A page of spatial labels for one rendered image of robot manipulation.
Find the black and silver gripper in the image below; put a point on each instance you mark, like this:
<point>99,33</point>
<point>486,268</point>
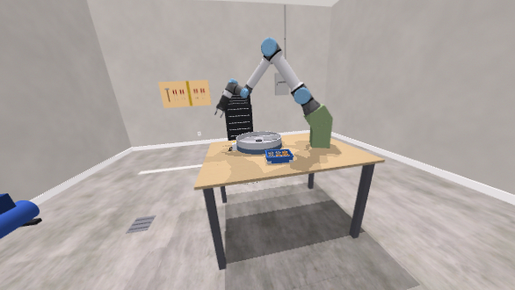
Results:
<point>225,98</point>

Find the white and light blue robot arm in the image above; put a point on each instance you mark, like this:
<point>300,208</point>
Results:
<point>273,55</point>

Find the blue crate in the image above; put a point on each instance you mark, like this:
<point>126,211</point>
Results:
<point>279,159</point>

